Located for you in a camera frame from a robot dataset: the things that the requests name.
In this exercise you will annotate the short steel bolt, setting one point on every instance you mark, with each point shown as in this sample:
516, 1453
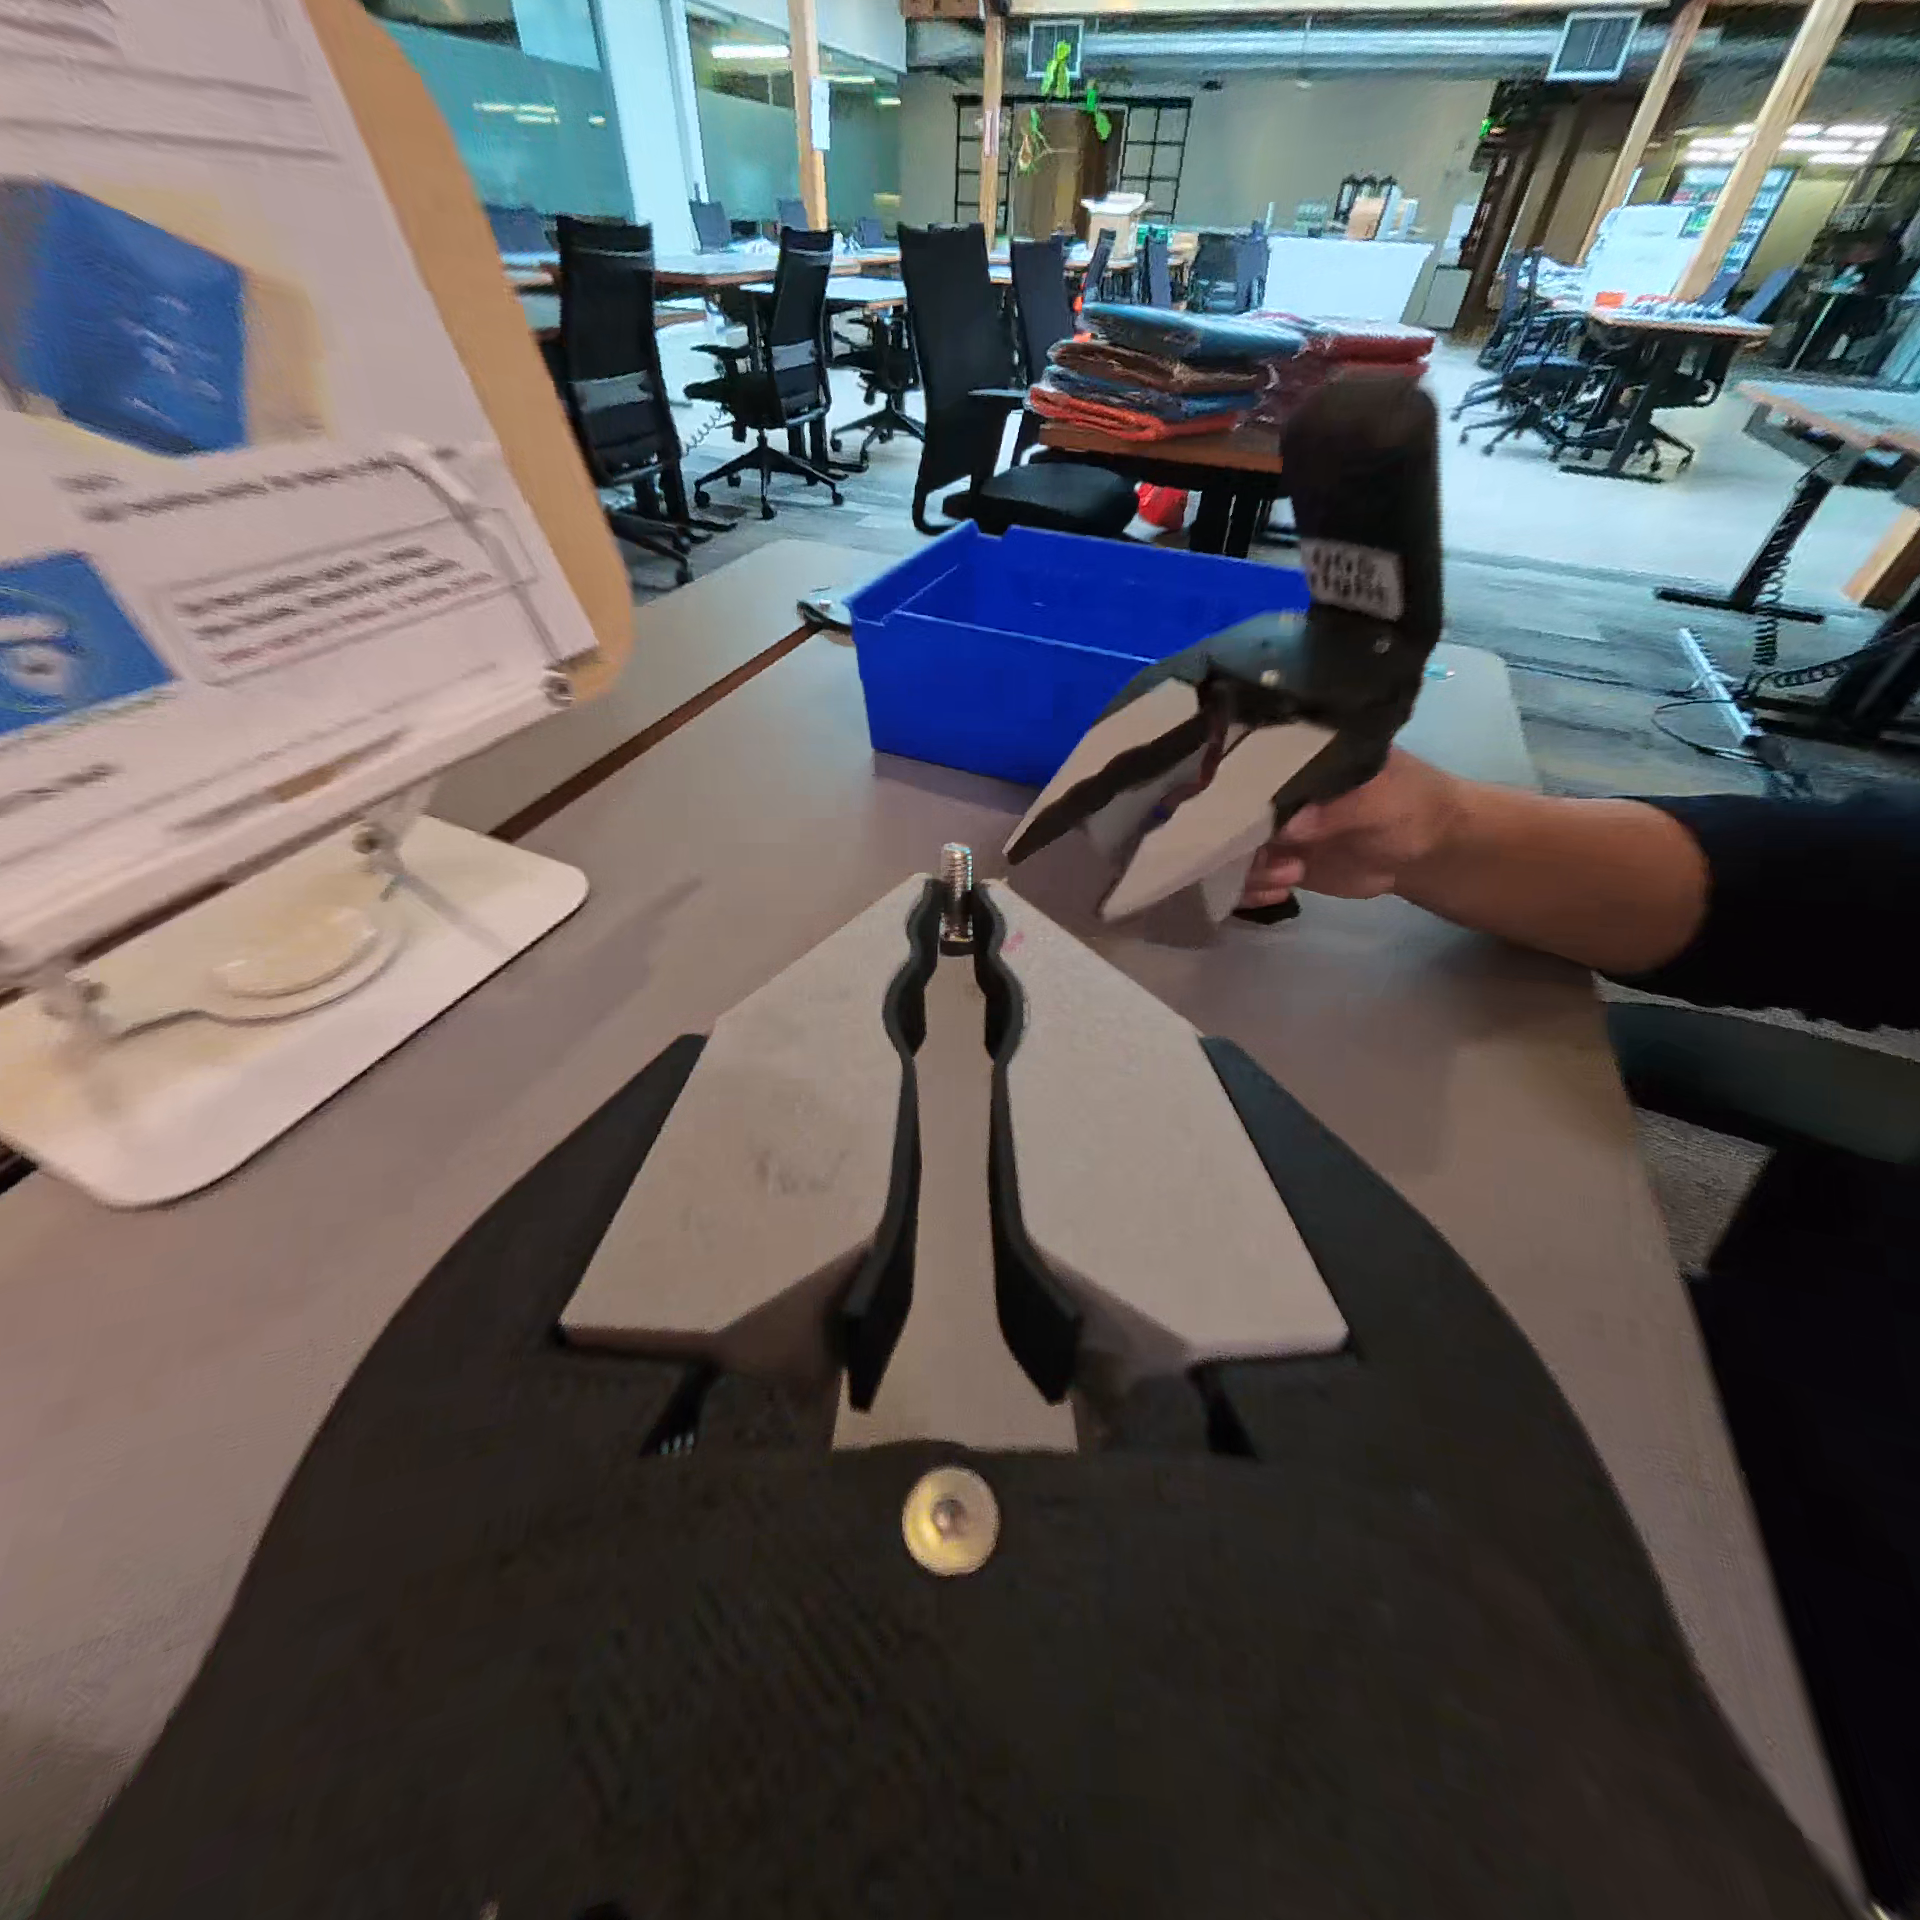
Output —
956, 901

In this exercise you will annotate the cardboard box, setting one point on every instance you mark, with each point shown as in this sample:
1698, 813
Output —
1114, 224

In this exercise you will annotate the white power strip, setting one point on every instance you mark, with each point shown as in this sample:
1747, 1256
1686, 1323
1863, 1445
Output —
1718, 691

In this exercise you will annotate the wooden post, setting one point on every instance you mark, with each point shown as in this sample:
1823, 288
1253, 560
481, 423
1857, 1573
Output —
1764, 148
1886, 563

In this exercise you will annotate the blue plastic bin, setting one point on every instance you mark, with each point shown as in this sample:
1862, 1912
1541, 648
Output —
1020, 675

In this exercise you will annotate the stack of folded cloth packets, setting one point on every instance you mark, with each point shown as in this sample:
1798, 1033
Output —
1186, 368

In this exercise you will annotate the wooden top desk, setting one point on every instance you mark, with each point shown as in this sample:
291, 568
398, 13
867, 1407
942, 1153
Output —
1172, 451
1829, 411
1665, 322

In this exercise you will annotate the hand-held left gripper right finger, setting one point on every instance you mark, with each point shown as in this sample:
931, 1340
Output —
1172, 1184

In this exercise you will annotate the black mesh office chair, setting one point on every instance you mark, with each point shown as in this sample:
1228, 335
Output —
1770, 1072

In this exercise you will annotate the person's right hand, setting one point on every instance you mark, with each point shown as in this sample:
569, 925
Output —
1366, 840

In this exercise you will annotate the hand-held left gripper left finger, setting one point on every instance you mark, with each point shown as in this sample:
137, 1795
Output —
734, 1184

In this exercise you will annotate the printed instruction sheet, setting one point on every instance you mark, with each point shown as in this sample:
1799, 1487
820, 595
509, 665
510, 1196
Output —
225, 451

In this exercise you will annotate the white counter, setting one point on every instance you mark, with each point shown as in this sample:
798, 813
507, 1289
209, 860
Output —
1349, 277

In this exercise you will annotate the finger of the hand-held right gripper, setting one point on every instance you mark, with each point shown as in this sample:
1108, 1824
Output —
1109, 764
1223, 809

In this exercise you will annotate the green potted plant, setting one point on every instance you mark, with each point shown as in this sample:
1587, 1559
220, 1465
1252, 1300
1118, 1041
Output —
1067, 90

